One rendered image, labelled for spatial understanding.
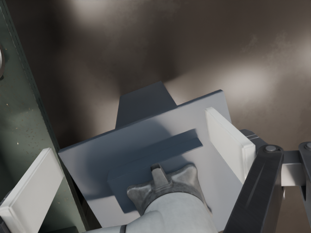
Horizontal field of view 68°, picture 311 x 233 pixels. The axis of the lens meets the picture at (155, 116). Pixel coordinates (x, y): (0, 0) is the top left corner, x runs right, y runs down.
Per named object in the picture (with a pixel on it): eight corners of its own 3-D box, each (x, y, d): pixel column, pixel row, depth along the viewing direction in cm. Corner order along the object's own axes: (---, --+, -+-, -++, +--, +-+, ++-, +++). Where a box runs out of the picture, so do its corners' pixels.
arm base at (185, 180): (189, 148, 55) (195, 160, 50) (212, 215, 63) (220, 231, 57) (118, 174, 55) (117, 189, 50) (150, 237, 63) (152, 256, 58)
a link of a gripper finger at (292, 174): (274, 173, 11) (332, 157, 11) (231, 131, 16) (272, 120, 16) (275, 197, 12) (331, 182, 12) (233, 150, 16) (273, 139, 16)
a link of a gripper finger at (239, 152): (242, 147, 12) (256, 144, 12) (203, 108, 19) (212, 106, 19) (247, 191, 13) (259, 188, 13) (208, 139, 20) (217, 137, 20)
